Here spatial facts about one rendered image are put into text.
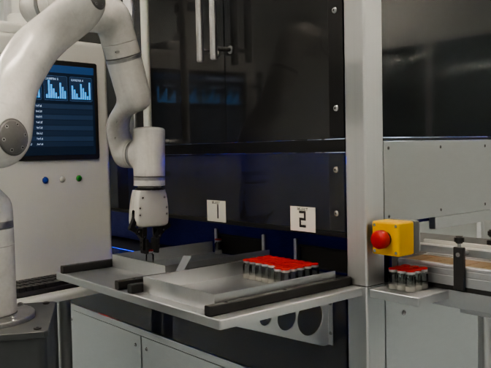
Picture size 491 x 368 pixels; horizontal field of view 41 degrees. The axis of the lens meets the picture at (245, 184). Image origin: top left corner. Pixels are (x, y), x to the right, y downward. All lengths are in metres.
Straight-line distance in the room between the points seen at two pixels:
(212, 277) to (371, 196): 0.43
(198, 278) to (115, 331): 0.91
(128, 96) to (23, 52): 0.35
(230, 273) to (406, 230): 0.45
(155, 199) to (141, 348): 0.70
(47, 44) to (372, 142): 0.73
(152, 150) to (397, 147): 0.63
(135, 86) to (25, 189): 0.57
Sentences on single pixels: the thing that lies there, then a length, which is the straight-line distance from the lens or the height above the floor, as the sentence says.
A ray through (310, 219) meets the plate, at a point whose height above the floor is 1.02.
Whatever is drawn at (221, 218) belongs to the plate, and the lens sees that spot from 1.84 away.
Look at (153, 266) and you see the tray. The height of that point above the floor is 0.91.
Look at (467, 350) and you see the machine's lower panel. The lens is 1.89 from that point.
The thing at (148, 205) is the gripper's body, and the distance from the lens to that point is 1.76.
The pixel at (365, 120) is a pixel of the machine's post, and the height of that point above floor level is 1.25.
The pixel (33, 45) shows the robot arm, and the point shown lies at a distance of 1.48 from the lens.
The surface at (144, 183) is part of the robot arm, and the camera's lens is 1.75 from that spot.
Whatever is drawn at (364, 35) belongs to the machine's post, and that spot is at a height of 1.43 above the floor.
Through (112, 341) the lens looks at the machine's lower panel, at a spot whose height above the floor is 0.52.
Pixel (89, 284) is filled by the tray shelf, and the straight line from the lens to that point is 1.66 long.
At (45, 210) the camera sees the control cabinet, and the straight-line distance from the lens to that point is 2.13.
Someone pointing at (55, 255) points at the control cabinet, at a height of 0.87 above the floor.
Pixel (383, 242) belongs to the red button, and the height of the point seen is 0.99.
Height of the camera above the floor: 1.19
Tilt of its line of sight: 3 degrees down
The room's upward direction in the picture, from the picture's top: 1 degrees counter-clockwise
